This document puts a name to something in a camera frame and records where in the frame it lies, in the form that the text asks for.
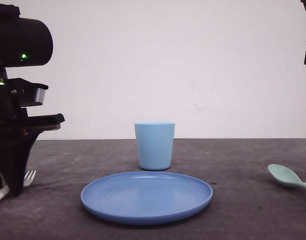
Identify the light blue plastic cup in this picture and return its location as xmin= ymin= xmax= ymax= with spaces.
xmin=135 ymin=122 xmax=175 ymax=171

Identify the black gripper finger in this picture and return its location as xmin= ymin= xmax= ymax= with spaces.
xmin=0 ymin=136 xmax=37 ymax=197

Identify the mint green plastic spoon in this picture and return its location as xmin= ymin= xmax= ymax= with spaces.
xmin=267 ymin=164 xmax=306 ymax=189

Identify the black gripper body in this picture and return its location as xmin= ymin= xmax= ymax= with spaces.
xmin=0 ymin=67 xmax=65 ymax=138

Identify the white plastic fork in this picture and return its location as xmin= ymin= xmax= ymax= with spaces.
xmin=0 ymin=169 xmax=37 ymax=200

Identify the blue plastic plate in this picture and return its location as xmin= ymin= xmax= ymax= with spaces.
xmin=81 ymin=171 xmax=213 ymax=226

